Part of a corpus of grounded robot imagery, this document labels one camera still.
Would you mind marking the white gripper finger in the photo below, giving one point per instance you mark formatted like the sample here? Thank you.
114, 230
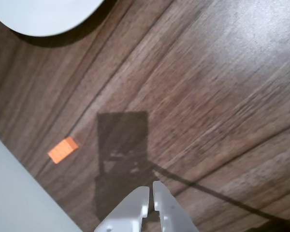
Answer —
168, 210
128, 210

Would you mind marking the orange lego block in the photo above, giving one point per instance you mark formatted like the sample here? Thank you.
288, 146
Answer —
62, 150

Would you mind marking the white round plate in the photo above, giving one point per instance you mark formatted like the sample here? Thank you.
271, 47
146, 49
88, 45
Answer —
46, 14

